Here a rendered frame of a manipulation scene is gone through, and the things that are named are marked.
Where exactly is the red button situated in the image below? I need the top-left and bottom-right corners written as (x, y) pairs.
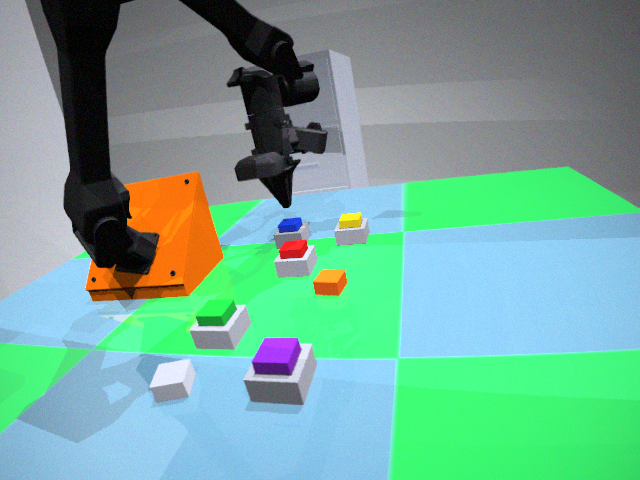
top-left (274, 240), bottom-right (318, 278)

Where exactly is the blue button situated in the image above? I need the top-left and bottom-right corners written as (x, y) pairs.
top-left (273, 217), bottom-right (311, 249)

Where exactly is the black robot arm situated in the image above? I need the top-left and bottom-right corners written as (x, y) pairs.
top-left (40, 0), bottom-right (328, 275)

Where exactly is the yellow button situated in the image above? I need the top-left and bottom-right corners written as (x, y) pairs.
top-left (334, 213), bottom-right (370, 246)

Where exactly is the green button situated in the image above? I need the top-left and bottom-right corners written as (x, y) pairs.
top-left (189, 299), bottom-right (252, 351)

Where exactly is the purple button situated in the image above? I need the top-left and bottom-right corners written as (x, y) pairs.
top-left (243, 338), bottom-right (317, 405)

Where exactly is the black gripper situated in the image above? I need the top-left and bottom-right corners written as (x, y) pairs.
top-left (234, 108), bottom-right (301, 208)

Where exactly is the white block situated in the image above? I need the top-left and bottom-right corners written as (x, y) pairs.
top-left (150, 359), bottom-right (196, 402)

